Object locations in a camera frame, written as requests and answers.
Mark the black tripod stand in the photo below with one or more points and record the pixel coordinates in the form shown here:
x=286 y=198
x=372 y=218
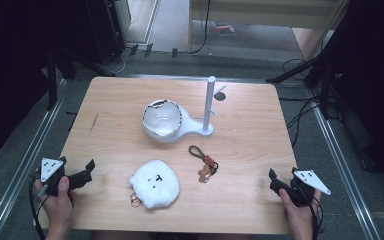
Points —
x=300 y=69

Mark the person's right hand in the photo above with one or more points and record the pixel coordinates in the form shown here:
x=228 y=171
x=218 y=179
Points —
x=298 y=216

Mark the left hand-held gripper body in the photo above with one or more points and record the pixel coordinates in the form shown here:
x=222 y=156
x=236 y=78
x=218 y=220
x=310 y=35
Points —
x=50 y=169

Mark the aluminium floor rail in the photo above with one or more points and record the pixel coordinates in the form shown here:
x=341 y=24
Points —
x=20 y=160
x=344 y=166

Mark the black metal stand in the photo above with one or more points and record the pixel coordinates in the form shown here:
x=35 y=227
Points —
x=52 y=80

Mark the book on floor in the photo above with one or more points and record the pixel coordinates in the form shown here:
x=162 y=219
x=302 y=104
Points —
x=224 y=28

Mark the white stand with post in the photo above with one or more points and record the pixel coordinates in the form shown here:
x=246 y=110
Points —
x=208 y=110

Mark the light wooden furniture frame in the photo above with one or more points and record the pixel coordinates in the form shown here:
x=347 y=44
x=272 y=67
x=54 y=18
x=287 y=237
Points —
x=263 y=9

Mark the white plush pouch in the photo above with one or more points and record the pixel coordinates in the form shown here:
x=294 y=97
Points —
x=156 y=182

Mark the white bowl with silver rim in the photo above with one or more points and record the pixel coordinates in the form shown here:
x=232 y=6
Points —
x=161 y=119

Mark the dark curtain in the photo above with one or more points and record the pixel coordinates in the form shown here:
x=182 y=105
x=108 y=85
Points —
x=373 y=83
x=10 y=66

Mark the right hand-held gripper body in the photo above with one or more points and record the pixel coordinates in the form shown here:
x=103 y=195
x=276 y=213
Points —
x=304 y=186

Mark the black cabinet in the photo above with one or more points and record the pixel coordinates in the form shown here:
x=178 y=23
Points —
x=104 y=30

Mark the person's left hand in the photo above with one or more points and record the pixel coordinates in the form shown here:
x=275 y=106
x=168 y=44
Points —
x=58 y=206

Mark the black floor clip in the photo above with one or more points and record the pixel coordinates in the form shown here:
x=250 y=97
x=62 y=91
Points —
x=174 y=52
x=133 y=50
x=148 y=50

